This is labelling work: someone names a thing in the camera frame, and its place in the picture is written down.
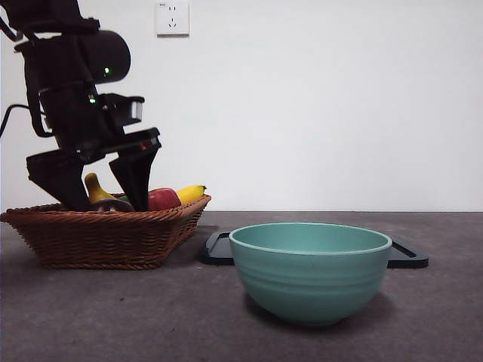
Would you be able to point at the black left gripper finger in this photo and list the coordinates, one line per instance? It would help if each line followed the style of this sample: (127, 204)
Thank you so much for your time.
(60, 181)
(136, 177)

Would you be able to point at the dark purple plum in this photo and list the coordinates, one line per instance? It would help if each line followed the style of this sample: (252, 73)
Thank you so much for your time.
(109, 205)

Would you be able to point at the teal ribbed bowl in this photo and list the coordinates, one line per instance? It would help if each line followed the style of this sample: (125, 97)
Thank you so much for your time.
(309, 286)

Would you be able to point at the red apple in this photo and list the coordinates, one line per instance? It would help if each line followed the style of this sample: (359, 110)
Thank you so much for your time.
(164, 200)

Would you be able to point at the yellow banana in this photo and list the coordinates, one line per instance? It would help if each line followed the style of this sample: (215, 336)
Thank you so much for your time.
(96, 190)

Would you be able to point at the brown wicker basket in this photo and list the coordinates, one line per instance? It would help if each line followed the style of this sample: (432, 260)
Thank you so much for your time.
(94, 241)

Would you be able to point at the black rectangular tray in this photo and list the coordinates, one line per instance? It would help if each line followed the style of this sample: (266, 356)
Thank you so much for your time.
(218, 259)

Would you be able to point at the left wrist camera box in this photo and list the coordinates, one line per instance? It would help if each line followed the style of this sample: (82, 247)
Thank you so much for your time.
(126, 109)

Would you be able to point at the white wall socket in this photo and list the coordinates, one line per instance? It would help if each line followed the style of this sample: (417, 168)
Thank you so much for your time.
(173, 19)

